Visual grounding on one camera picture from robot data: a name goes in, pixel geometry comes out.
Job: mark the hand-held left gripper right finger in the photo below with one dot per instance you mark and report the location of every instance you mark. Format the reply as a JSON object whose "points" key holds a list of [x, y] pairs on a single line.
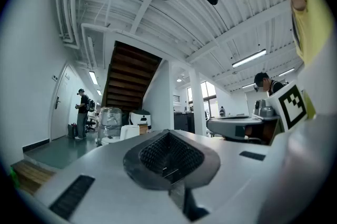
{"points": [[237, 178]]}

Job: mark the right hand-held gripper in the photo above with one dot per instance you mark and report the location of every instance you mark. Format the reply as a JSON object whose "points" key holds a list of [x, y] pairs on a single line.
{"points": [[292, 107]]}

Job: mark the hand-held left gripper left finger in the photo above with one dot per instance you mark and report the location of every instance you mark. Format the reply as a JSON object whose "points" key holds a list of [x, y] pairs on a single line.
{"points": [[110, 165]]}

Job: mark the white electric kettle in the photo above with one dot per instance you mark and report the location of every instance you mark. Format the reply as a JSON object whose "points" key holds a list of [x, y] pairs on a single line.
{"points": [[130, 132]]}

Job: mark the white pillar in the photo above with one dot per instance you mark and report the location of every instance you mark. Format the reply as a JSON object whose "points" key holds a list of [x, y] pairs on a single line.
{"points": [[197, 104]]}

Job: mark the window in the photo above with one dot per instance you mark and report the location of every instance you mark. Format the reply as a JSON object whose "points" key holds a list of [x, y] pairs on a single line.
{"points": [[208, 93]]}

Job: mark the black cabinet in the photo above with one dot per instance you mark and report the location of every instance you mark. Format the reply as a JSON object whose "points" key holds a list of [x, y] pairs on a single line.
{"points": [[184, 122]]}

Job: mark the plastic-wrapped appliance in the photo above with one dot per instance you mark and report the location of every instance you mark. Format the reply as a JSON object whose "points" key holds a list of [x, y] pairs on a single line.
{"points": [[110, 120]]}

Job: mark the black office chair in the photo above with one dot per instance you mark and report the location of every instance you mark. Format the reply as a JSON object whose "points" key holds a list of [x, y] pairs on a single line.
{"points": [[91, 122]]}

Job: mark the dark bag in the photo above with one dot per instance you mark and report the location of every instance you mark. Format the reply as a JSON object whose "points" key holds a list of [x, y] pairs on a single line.
{"points": [[72, 130]]}

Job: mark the white appliance with black label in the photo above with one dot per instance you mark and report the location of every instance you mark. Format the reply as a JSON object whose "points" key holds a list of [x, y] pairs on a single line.
{"points": [[140, 117]]}

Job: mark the long ceiling light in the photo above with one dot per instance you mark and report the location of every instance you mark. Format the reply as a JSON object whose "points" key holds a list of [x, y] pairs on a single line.
{"points": [[248, 58], [286, 72], [99, 92], [93, 78]]}

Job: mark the white door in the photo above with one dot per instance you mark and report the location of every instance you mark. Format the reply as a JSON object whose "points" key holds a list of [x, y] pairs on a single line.
{"points": [[61, 107]]}

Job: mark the wooden plank platform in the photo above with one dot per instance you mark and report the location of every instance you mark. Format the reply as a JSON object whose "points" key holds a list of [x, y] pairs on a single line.
{"points": [[31, 178]]}

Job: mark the dark wooden staircase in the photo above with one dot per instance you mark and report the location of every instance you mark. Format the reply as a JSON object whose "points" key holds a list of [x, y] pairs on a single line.
{"points": [[129, 78]]}

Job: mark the person's yellow shirt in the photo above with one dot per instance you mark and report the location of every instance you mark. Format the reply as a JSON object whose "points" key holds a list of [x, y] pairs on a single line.
{"points": [[316, 33]]}

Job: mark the white ceiling pipes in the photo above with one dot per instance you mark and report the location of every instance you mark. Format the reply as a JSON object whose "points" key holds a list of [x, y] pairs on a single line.
{"points": [[67, 7]]}

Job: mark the small wall switch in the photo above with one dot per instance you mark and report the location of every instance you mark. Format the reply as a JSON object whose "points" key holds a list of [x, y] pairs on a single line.
{"points": [[54, 78]]}

